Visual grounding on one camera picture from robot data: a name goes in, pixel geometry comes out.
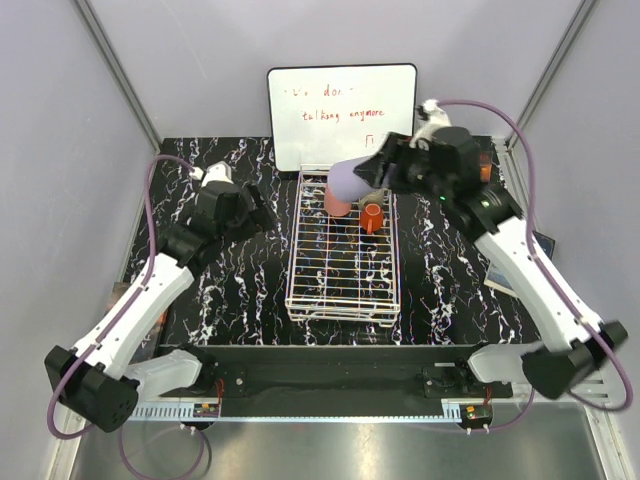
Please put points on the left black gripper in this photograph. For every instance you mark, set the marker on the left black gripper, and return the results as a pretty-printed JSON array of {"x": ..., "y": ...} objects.
[{"x": 263, "y": 217}]

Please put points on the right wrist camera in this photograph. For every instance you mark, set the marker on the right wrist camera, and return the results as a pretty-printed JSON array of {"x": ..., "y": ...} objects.
[{"x": 433, "y": 118}]

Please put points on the orange cover book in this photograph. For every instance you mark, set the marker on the orange cover book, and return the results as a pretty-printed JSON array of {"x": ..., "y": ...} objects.
[{"x": 486, "y": 158}]

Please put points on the black marble mat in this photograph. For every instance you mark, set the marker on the black marble mat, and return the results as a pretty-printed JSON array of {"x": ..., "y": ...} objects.
[{"x": 241, "y": 298}]

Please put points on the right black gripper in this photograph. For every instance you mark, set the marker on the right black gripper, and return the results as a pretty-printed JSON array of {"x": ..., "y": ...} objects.
[{"x": 374, "y": 170}]

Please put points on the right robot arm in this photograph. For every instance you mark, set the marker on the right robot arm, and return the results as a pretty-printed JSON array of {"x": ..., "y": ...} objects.
[{"x": 574, "y": 339}]

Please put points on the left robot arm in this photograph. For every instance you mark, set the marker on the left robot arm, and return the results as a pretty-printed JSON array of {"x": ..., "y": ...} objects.
[{"x": 97, "y": 378}]

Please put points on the white cable duct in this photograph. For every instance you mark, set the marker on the white cable duct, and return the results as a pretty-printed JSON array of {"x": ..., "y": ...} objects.
[{"x": 176, "y": 411}]

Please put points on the pink plastic cup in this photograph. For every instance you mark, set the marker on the pink plastic cup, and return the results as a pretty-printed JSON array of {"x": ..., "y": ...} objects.
[{"x": 333, "y": 206}]

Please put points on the white wire dish rack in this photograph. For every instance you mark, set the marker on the white wire dish rack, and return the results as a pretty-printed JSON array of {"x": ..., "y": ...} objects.
[{"x": 337, "y": 270}]

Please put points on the beige ceramic mug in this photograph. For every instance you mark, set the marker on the beige ceramic mug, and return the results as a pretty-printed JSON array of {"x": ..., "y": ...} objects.
[{"x": 372, "y": 197}]

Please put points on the tale of two cities book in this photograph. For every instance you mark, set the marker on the tale of two cities book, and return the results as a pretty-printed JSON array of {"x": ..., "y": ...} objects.
[{"x": 149, "y": 336}]

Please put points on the white whiteboard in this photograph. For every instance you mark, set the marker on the white whiteboard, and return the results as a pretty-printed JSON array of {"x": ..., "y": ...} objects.
[{"x": 326, "y": 114}]

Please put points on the purple plastic cup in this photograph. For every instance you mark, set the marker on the purple plastic cup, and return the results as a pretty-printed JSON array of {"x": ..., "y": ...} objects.
[{"x": 344, "y": 184}]

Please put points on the orange ceramic mug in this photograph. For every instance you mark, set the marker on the orange ceramic mug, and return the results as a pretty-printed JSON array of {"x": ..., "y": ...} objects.
[{"x": 371, "y": 218}]

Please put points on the blue cover book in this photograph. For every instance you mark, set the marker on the blue cover book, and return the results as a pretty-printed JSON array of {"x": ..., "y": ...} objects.
[{"x": 499, "y": 274}]

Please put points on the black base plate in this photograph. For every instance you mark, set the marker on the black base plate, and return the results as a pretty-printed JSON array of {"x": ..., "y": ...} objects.
[{"x": 337, "y": 382}]

